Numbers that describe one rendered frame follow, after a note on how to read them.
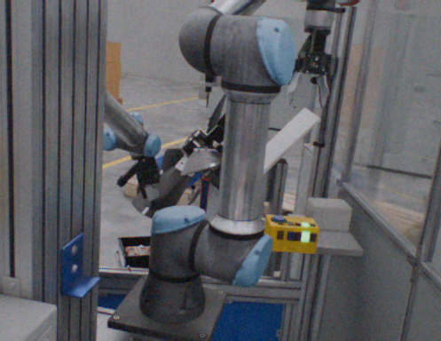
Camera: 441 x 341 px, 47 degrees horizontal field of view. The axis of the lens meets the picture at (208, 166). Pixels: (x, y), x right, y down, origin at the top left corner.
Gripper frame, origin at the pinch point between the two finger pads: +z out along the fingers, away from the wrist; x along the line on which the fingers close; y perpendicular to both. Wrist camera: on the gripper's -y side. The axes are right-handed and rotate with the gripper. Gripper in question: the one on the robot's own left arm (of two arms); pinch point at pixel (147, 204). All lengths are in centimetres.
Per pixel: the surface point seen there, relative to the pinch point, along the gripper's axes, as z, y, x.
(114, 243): 85, -61, 179
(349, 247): 36, 74, 1
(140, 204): 0.7, -3.3, 3.8
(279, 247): 12, 43, -35
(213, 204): 5.4, 24.6, -0.7
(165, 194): -1.5, 7.2, 2.4
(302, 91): 86, 196, 682
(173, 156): -8.4, 11.1, 32.2
